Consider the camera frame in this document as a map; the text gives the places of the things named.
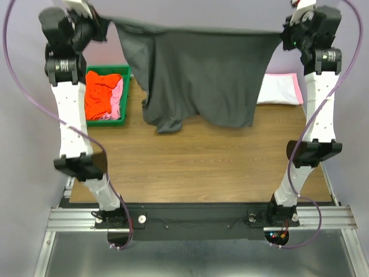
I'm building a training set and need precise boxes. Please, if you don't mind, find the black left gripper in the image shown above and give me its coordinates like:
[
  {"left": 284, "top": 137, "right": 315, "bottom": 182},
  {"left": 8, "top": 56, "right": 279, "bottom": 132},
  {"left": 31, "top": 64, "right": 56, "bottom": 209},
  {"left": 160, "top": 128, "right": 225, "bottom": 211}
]
[{"left": 62, "top": 1, "right": 108, "bottom": 52}]

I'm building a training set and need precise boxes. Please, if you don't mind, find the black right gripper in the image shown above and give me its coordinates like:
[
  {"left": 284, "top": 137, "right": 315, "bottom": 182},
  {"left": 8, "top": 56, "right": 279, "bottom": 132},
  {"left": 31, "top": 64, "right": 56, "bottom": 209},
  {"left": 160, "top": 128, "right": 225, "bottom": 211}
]
[{"left": 284, "top": 10, "right": 315, "bottom": 52}]

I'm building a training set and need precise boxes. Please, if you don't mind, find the grey t shirt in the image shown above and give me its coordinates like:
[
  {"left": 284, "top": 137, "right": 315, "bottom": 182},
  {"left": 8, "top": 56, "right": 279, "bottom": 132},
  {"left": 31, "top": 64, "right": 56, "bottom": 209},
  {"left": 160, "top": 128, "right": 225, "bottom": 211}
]
[{"left": 104, "top": 17, "right": 281, "bottom": 134}]

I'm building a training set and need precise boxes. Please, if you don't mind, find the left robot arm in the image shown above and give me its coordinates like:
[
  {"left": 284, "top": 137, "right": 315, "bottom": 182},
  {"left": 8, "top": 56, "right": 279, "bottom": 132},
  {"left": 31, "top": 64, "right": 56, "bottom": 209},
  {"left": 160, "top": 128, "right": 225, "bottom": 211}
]
[{"left": 39, "top": 1, "right": 129, "bottom": 229}]

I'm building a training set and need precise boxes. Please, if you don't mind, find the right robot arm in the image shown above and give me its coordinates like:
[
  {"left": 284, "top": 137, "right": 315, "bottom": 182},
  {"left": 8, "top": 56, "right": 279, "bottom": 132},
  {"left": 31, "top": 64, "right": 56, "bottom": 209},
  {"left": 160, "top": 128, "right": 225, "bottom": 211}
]
[{"left": 265, "top": 1, "right": 342, "bottom": 225}]

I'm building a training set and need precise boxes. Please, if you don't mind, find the green plastic bin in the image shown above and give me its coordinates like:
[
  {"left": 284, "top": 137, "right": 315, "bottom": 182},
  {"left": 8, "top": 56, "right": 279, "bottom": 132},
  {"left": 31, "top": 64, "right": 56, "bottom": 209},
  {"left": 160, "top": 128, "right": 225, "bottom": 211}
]
[{"left": 86, "top": 65, "right": 131, "bottom": 127}]

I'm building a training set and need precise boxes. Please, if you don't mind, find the orange t shirt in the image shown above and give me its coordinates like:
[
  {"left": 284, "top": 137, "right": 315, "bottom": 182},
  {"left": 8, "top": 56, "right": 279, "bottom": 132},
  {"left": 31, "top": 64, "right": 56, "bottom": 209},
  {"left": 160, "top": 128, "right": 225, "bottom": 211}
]
[{"left": 85, "top": 71, "right": 122, "bottom": 121}]

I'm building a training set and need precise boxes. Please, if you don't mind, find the pink folded t shirt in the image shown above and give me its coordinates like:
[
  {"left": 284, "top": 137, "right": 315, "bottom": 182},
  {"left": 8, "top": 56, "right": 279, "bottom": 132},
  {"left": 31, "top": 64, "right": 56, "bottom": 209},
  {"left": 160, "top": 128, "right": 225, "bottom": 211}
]
[{"left": 268, "top": 73, "right": 303, "bottom": 106}]

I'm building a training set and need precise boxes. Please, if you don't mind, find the white folded t shirt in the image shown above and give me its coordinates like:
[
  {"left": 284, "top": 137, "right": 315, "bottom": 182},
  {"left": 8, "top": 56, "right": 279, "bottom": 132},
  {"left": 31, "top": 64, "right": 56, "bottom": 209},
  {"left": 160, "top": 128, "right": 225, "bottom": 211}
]
[{"left": 257, "top": 73, "right": 303, "bottom": 106}]

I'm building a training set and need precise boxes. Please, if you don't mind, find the pink t shirt in bin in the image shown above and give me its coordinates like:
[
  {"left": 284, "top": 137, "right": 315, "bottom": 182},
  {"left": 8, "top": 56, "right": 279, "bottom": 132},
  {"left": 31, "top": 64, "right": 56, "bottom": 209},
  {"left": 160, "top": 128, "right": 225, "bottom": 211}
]
[{"left": 100, "top": 74, "right": 124, "bottom": 120}]

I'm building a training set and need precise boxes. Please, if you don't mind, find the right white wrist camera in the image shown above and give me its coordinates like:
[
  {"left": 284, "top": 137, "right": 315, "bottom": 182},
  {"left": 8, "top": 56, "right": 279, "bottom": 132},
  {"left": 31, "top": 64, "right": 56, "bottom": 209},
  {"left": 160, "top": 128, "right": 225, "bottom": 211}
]
[{"left": 289, "top": 0, "right": 317, "bottom": 25}]

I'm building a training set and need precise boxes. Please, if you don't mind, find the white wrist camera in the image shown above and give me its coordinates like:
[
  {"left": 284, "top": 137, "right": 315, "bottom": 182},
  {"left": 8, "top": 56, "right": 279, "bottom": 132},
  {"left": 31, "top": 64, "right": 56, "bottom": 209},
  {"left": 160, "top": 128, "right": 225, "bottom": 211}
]
[
  {"left": 289, "top": 0, "right": 317, "bottom": 25},
  {"left": 63, "top": 0, "right": 93, "bottom": 18}
]

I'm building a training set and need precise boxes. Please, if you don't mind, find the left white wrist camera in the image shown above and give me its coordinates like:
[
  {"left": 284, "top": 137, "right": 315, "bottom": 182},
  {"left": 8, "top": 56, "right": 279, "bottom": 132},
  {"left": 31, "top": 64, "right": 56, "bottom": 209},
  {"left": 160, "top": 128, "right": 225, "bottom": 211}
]
[{"left": 63, "top": 0, "right": 93, "bottom": 18}]

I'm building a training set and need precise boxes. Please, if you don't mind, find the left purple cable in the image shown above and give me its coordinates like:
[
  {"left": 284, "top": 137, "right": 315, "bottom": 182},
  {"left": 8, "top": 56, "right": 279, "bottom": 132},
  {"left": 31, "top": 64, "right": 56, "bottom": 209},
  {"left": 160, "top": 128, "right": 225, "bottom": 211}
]
[{"left": 2, "top": 0, "right": 134, "bottom": 251}]

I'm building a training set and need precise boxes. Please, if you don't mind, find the aluminium frame rail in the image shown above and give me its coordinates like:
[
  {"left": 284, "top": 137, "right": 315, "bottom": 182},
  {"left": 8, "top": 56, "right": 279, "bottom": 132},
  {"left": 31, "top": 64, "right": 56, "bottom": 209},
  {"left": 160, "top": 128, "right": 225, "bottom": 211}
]
[{"left": 47, "top": 206, "right": 357, "bottom": 232}]

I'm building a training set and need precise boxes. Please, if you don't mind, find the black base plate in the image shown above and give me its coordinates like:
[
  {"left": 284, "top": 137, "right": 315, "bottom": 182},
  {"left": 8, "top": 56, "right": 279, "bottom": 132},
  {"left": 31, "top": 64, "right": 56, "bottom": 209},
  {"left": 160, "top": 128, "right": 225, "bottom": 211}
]
[{"left": 91, "top": 203, "right": 299, "bottom": 242}]

